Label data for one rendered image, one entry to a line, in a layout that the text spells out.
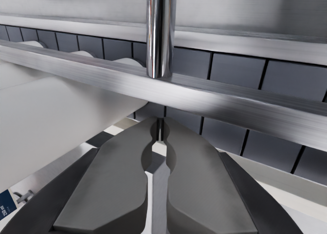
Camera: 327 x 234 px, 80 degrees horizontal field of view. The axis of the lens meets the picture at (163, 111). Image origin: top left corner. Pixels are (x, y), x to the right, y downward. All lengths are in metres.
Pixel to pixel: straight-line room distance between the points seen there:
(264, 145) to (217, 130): 0.04
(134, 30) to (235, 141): 0.13
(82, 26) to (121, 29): 0.05
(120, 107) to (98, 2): 0.17
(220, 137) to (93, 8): 0.23
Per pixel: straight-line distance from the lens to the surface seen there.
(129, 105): 0.16
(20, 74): 0.19
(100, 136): 0.32
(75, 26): 0.25
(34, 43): 0.30
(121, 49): 0.21
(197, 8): 0.22
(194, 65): 0.17
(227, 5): 0.21
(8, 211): 0.66
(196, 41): 0.17
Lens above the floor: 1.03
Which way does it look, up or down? 51 degrees down
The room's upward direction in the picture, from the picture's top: 127 degrees counter-clockwise
